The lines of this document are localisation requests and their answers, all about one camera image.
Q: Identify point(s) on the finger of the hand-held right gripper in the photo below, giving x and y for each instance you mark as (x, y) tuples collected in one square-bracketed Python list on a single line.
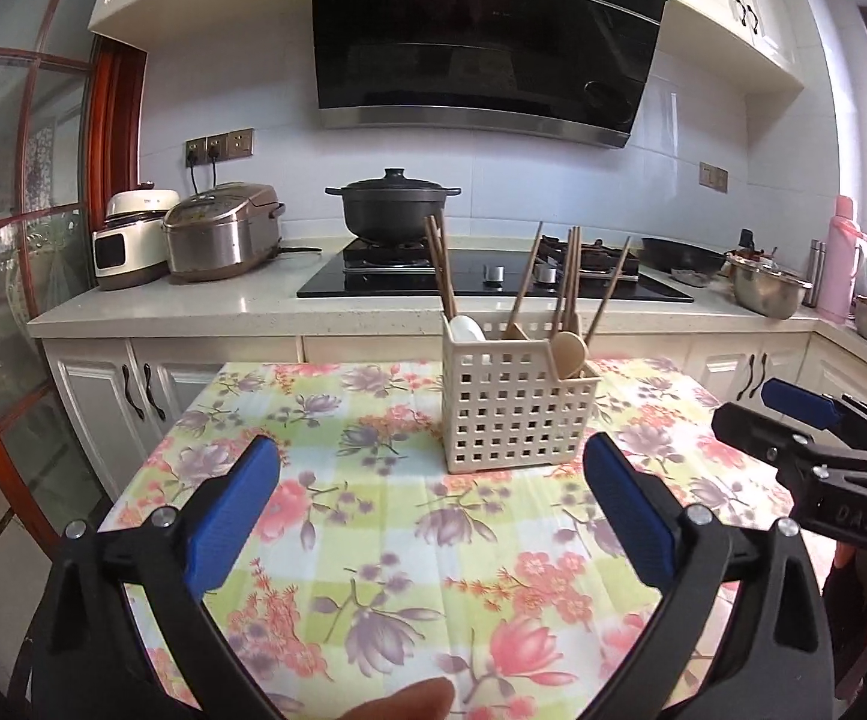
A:
[(763, 435), (801, 399)]

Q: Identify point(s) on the person's left hand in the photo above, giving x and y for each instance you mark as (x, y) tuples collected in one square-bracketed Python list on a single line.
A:
[(403, 703)]

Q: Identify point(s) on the white kitchen counter cabinets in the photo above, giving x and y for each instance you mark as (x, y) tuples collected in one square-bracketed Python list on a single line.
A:
[(96, 390)]

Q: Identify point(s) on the black wok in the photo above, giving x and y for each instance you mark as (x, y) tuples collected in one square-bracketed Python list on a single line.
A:
[(684, 253)]

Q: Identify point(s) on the black range hood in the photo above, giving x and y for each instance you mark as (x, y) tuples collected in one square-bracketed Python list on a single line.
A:
[(486, 37)]

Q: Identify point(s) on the white plastic utensil basket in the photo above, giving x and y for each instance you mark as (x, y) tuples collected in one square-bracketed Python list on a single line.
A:
[(516, 412)]

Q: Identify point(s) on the floral tablecloth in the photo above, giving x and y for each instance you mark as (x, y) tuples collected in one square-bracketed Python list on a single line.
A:
[(373, 540)]

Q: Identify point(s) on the stainless steel rice cooker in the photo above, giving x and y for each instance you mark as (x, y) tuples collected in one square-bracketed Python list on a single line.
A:
[(219, 236)]

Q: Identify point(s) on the white electric pressure cooker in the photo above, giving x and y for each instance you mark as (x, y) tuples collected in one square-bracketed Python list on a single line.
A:
[(129, 240)]

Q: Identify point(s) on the white ceramic spoon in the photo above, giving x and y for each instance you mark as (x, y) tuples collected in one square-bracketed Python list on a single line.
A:
[(568, 352), (467, 328)]

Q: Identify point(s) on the wall switch plate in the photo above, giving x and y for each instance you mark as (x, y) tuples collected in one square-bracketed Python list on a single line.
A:
[(714, 177)]

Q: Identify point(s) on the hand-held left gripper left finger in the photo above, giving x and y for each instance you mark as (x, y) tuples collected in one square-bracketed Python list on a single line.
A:
[(231, 517)]

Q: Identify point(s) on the wall socket panel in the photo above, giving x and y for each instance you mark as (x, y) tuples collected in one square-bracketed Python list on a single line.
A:
[(223, 146)]

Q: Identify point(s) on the pink thermos flask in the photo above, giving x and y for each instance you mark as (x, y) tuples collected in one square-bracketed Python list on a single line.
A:
[(842, 270)]

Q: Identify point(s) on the small steel shaker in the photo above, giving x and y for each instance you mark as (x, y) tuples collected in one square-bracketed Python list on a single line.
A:
[(816, 274)]

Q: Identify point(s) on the black lidded cooking pot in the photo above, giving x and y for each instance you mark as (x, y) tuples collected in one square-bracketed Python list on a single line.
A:
[(392, 206)]

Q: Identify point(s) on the black gas hob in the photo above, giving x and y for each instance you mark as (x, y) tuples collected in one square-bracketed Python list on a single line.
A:
[(388, 281)]

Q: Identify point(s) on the wooden framed glass door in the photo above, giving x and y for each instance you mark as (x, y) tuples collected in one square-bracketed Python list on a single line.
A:
[(111, 165)]

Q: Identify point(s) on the large stainless steel bowl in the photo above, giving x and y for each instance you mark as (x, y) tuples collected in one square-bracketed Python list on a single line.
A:
[(771, 289)]

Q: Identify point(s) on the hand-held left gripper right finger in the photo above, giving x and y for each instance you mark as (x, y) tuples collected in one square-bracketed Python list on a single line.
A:
[(628, 517)]

